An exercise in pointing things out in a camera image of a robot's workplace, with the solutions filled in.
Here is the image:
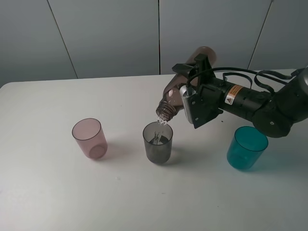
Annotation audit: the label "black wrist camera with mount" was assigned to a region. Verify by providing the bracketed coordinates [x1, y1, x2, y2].
[180, 85, 223, 129]

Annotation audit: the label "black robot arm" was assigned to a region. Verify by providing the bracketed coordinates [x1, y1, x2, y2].
[172, 54, 308, 138]

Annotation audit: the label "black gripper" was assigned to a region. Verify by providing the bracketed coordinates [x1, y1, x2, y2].
[172, 53, 250, 120]

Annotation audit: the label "teal translucent plastic cup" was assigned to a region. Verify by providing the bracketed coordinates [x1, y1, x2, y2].
[227, 126, 269, 170]

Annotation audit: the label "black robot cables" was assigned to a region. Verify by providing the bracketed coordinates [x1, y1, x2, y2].
[186, 66, 299, 93]

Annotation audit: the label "pink translucent plastic cup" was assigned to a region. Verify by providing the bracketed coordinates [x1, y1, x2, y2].
[72, 118, 108, 160]

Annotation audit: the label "brown translucent water bottle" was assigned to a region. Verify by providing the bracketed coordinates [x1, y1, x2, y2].
[156, 46, 217, 122]

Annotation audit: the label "grey translucent plastic cup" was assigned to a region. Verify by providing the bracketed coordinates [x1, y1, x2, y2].
[142, 121, 173, 165]

